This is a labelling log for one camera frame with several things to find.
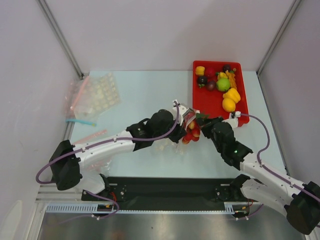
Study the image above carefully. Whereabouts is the lychee bunch with leaves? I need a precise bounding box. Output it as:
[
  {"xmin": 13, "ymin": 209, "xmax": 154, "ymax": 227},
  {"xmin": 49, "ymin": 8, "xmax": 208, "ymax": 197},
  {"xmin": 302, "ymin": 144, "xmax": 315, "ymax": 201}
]
[{"xmin": 181, "ymin": 111, "xmax": 209, "ymax": 145}]

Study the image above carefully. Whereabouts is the clear zip bag with pattern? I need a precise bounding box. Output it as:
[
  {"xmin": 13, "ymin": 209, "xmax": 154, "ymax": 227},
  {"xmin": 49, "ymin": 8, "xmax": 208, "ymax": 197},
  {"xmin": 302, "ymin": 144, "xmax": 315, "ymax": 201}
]
[{"xmin": 155, "ymin": 104, "xmax": 200, "ymax": 155}]

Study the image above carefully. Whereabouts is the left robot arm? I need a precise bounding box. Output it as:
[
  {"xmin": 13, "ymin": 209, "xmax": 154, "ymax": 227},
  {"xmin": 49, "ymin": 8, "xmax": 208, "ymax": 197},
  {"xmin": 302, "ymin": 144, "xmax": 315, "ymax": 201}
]
[{"xmin": 49, "ymin": 105, "xmax": 187, "ymax": 200}]

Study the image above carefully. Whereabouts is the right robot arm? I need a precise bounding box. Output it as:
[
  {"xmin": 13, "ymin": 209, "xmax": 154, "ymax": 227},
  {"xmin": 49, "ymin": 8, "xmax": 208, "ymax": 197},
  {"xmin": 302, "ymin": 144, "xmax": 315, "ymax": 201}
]
[{"xmin": 196, "ymin": 112, "xmax": 320, "ymax": 235}]

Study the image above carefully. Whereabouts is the blue zip bag strip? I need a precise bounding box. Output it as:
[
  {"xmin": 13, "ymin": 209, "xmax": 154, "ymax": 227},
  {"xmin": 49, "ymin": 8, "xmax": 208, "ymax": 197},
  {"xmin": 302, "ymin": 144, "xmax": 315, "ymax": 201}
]
[{"xmin": 65, "ymin": 118, "xmax": 96, "ymax": 127}]

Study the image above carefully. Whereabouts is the pink zip bag front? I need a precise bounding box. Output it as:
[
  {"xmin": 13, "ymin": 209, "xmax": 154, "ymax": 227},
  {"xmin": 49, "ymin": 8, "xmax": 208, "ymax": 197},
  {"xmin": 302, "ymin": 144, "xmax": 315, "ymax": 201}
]
[{"xmin": 72, "ymin": 129, "xmax": 108, "ymax": 145}]

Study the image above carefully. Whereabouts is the pink zip bag stack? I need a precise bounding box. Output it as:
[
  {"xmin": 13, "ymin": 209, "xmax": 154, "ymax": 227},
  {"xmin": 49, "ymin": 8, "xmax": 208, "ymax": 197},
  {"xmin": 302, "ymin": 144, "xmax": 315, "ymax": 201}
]
[{"xmin": 66, "ymin": 72, "xmax": 121, "ymax": 124}]

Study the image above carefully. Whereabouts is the yellow lemon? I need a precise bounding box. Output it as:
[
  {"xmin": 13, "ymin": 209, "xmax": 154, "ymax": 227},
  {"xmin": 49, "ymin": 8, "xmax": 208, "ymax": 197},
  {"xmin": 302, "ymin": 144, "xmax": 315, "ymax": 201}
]
[{"xmin": 222, "ymin": 98, "xmax": 236, "ymax": 113}]

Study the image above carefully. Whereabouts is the red plastic tray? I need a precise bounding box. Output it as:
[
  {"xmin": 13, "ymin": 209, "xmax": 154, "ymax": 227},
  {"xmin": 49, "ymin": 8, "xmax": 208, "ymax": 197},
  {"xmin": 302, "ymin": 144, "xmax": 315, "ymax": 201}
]
[{"xmin": 192, "ymin": 60, "xmax": 249, "ymax": 119}]

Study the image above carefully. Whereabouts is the purple passion fruit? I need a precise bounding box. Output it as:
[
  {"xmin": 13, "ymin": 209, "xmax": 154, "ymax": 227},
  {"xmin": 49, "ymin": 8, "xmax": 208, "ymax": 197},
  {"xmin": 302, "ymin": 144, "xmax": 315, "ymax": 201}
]
[{"xmin": 205, "ymin": 80, "xmax": 216, "ymax": 91}]

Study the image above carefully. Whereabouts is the yellow bell pepper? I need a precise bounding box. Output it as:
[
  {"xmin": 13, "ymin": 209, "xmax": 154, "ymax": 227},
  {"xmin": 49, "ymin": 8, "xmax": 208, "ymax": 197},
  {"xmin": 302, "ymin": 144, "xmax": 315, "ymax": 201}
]
[{"xmin": 222, "ymin": 88, "xmax": 241, "ymax": 104}]

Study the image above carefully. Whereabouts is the green apple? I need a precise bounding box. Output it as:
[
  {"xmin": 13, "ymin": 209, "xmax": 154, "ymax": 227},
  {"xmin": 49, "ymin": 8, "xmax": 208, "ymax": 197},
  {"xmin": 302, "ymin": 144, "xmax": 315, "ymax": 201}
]
[{"xmin": 216, "ymin": 78, "xmax": 231, "ymax": 92}]

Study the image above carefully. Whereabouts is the dark mangosteen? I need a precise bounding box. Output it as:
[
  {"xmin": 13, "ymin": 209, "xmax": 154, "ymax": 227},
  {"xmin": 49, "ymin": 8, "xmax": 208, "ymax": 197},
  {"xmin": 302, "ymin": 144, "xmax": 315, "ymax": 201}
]
[{"xmin": 196, "ymin": 75, "xmax": 208, "ymax": 88}]

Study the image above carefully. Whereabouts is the orange small bell pepper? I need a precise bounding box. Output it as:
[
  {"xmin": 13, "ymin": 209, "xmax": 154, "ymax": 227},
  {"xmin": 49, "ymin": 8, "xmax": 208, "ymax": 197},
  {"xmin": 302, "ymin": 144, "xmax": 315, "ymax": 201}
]
[{"xmin": 195, "ymin": 66, "xmax": 205, "ymax": 76}]

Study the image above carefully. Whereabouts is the dark red plum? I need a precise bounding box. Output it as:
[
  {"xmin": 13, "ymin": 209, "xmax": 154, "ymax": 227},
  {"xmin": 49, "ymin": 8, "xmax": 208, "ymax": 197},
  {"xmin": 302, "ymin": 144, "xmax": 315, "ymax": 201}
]
[{"xmin": 222, "ymin": 64, "xmax": 232, "ymax": 72}]

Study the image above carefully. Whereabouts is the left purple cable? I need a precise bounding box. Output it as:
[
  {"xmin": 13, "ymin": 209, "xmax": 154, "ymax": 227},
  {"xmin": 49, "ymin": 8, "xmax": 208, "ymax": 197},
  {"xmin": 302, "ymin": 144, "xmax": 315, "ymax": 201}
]
[{"xmin": 36, "ymin": 101, "xmax": 181, "ymax": 185}]

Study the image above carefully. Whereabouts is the purple cable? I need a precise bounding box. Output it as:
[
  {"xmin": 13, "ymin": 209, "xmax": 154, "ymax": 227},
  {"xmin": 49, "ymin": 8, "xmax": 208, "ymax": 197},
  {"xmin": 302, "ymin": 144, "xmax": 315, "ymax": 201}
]
[
  {"xmin": 36, "ymin": 101, "xmax": 181, "ymax": 185},
  {"xmin": 239, "ymin": 112, "xmax": 320, "ymax": 203}
]

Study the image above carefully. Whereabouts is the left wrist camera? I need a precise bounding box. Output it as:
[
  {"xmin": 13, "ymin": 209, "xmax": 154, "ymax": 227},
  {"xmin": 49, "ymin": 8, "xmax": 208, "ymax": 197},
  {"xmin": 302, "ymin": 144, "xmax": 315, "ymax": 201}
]
[{"xmin": 171, "ymin": 99, "xmax": 196, "ymax": 125}]

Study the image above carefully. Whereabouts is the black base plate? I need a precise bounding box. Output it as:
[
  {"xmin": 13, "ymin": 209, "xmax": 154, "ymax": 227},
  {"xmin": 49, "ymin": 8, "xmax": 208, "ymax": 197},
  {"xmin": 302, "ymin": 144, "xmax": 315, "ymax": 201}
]
[{"xmin": 81, "ymin": 177, "xmax": 249, "ymax": 212}]

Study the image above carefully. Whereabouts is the white cable duct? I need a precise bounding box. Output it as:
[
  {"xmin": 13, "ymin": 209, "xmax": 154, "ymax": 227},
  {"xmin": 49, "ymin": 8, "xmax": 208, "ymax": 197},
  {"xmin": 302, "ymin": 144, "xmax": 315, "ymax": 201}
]
[{"xmin": 45, "ymin": 202, "xmax": 242, "ymax": 215}]

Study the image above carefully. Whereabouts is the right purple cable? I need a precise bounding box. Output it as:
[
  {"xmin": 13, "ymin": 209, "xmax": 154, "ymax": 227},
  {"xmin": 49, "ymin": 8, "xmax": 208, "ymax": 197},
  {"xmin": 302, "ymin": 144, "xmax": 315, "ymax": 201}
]
[{"xmin": 239, "ymin": 112, "xmax": 320, "ymax": 203}]

